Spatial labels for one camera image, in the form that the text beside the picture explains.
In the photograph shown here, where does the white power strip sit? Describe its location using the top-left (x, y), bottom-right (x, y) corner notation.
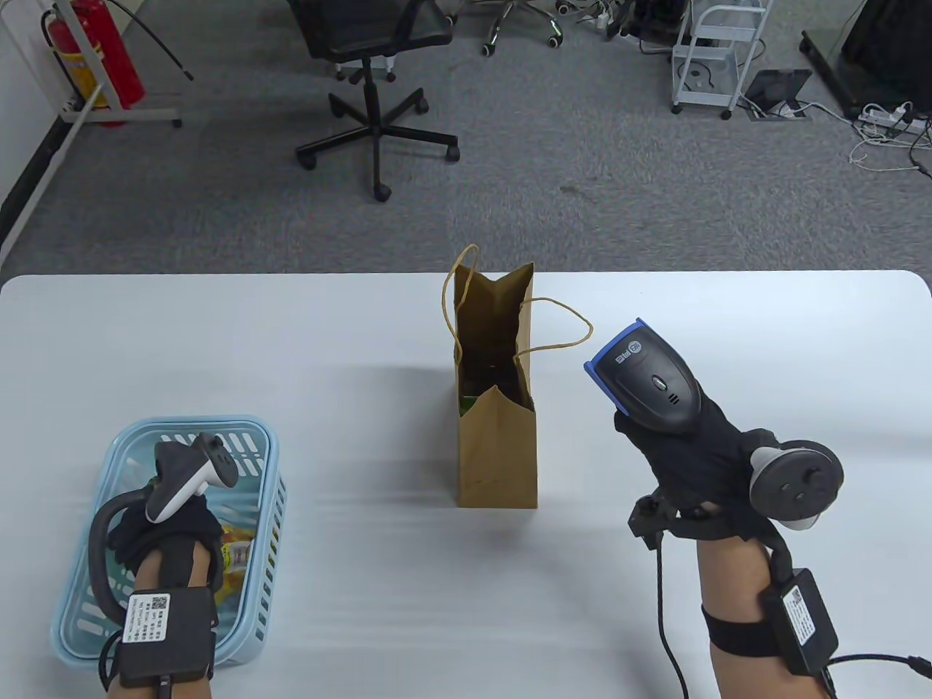
top-left (858, 102), bottom-right (927, 135)

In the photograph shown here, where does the light blue plastic basket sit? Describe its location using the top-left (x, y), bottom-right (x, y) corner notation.
top-left (50, 416), bottom-right (287, 671)

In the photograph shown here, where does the black sensor box cable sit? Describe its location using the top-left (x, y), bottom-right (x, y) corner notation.
top-left (826, 654), bottom-right (932, 699)

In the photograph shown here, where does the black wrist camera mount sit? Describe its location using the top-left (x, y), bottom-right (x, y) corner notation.
top-left (628, 494), bottom-right (682, 550)

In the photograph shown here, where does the black and white controller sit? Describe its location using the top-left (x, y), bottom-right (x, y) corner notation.
top-left (749, 441), bottom-right (845, 531)
top-left (146, 433), bottom-right (239, 525)

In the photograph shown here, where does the black office chair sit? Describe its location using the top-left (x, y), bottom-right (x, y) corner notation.
top-left (286, 0), bottom-right (461, 202)

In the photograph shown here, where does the brown paper bag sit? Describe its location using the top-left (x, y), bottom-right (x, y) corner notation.
top-left (442, 245), bottom-right (594, 509)

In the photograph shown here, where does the person's left forearm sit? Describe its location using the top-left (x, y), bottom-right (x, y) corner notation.
top-left (102, 542), bottom-right (216, 699)

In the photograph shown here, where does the chrome chair base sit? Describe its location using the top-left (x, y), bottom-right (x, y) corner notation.
top-left (466, 0), bottom-right (565, 58)

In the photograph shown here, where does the person's right hand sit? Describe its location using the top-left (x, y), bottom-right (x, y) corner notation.
top-left (614, 393), bottom-right (780, 543)

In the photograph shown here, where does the black wrist strap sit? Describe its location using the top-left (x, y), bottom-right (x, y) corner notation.
top-left (703, 604), bottom-right (780, 660)

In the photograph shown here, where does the white rolling cart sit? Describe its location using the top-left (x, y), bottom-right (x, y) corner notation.
top-left (671, 0), bottom-right (774, 120)

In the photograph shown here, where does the black floor cable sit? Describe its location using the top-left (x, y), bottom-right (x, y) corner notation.
top-left (109, 0), bottom-right (194, 81)

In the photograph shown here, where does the red fire extinguisher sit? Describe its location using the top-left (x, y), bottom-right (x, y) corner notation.
top-left (40, 0), bottom-right (145, 126)

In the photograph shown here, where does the white metal stand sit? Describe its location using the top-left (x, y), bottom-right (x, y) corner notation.
top-left (0, 0), bottom-right (183, 128)

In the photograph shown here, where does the black furniture base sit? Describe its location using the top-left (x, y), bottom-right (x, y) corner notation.
top-left (799, 0), bottom-right (932, 121)

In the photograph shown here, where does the black floor socket panel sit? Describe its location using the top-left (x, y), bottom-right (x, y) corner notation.
top-left (743, 69), bottom-right (813, 121)

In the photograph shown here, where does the black barcode scanner blue trim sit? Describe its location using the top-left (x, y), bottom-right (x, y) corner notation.
top-left (584, 317), bottom-right (703, 436)

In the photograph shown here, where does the yellow bag of chips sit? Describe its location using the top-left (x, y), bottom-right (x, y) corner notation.
top-left (217, 524), bottom-right (254, 605)

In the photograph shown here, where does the black sensor box white label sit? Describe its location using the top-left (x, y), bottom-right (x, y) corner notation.
top-left (761, 569), bottom-right (840, 676)
top-left (116, 588), bottom-right (218, 689)

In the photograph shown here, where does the person's left hand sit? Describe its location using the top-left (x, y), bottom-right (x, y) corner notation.
top-left (108, 499), bottom-right (223, 591)

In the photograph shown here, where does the thick black glove cable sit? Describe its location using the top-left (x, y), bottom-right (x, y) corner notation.
top-left (89, 489), bottom-right (157, 627)
top-left (761, 528), bottom-right (794, 581)

